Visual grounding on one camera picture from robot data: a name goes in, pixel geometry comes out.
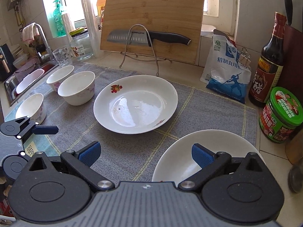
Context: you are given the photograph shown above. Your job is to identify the white plate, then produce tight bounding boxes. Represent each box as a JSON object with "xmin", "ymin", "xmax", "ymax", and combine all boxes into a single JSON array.
[
  {"xmin": 94, "ymin": 75, "xmax": 178, "ymax": 135},
  {"xmin": 152, "ymin": 130, "xmax": 259, "ymax": 185}
]

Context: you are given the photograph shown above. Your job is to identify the pink white basin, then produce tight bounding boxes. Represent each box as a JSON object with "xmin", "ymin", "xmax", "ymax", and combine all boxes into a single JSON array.
[{"xmin": 15, "ymin": 69, "xmax": 45, "ymax": 94}]

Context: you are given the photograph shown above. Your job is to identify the white bowl pink flower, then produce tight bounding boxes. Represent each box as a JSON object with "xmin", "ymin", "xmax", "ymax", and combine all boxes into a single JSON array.
[{"xmin": 46, "ymin": 65, "xmax": 74, "ymax": 92}]

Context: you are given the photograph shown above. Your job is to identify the plain white bowl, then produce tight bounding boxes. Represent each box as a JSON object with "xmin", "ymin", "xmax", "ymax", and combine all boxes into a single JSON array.
[{"xmin": 58, "ymin": 71, "xmax": 95, "ymax": 106}]

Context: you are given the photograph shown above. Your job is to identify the black air fryer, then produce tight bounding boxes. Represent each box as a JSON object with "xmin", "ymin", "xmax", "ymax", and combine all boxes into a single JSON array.
[{"xmin": 0, "ymin": 44, "xmax": 16, "ymax": 82}]

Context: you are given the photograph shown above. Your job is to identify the grey checked dish towel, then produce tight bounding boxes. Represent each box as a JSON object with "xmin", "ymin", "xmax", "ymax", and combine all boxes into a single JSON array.
[{"xmin": 3, "ymin": 62, "xmax": 258, "ymax": 183}]

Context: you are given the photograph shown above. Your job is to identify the chrome sink faucet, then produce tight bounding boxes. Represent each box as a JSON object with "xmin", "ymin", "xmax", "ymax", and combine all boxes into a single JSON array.
[{"xmin": 28, "ymin": 23, "xmax": 54, "ymax": 61}]

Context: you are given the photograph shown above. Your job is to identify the clear drinking glass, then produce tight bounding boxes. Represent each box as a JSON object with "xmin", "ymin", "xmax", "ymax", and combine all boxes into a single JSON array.
[{"xmin": 52, "ymin": 46, "xmax": 72, "ymax": 68}]

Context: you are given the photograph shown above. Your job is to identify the yellow lid spice jar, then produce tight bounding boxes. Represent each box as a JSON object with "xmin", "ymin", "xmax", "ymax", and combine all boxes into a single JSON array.
[{"xmin": 286, "ymin": 130, "xmax": 303, "ymax": 165}]

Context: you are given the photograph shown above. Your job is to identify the grey glass bottle red cap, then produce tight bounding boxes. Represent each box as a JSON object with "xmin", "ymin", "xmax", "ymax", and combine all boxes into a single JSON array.
[{"xmin": 288, "ymin": 158, "xmax": 303, "ymax": 193}]

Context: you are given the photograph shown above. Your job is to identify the green lid sauce tub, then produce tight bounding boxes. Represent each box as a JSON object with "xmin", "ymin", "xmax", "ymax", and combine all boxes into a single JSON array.
[{"xmin": 259, "ymin": 87, "xmax": 302, "ymax": 143}]

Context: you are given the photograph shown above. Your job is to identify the white blue salt bag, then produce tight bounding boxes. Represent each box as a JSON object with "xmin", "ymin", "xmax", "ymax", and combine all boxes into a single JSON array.
[{"xmin": 200, "ymin": 29, "xmax": 251, "ymax": 103}]

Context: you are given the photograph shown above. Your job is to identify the glass storage jar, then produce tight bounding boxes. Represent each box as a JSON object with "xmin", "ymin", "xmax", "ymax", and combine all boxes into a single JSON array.
[{"xmin": 69, "ymin": 27, "xmax": 94, "ymax": 61}]

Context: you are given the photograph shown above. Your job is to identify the pink cloth on faucet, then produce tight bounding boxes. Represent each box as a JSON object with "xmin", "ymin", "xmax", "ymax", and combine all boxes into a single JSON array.
[{"xmin": 21, "ymin": 23, "xmax": 40, "ymax": 44}]

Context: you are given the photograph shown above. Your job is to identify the dark vinegar bottle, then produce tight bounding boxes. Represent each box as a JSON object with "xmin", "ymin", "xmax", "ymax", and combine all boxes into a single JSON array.
[{"xmin": 248, "ymin": 12, "xmax": 287, "ymax": 107}]

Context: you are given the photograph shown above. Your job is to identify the short plastic cup stack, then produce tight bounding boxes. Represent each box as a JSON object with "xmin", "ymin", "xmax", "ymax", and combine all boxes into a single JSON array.
[{"xmin": 61, "ymin": 13, "xmax": 76, "ymax": 41}]

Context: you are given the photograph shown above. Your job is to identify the tall plastic cup stack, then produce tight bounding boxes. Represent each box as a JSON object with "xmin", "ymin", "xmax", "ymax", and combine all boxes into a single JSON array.
[{"xmin": 81, "ymin": 0, "xmax": 102, "ymax": 58}]

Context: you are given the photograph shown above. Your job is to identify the green dish soap bottle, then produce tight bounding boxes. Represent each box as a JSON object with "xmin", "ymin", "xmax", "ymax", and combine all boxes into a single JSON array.
[{"xmin": 53, "ymin": 0, "xmax": 66, "ymax": 37}]

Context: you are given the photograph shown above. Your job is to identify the dark red knife block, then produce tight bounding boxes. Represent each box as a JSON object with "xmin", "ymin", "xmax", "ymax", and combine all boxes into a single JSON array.
[{"xmin": 277, "ymin": 0, "xmax": 303, "ymax": 100}]

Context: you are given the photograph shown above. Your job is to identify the bamboo cutting board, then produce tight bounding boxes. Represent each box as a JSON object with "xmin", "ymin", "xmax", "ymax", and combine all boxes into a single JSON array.
[{"xmin": 100, "ymin": 0, "xmax": 204, "ymax": 64}]

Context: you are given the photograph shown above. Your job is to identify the wire board rack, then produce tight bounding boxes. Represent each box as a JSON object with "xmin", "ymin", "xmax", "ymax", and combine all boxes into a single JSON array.
[{"xmin": 119, "ymin": 24, "xmax": 172, "ymax": 77}]

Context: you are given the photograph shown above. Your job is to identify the black-handled santoku knife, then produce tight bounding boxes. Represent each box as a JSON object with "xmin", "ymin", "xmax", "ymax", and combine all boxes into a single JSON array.
[{"xmin": 107, "ymin": 29, "xmax": 191, "ymax": 47}]

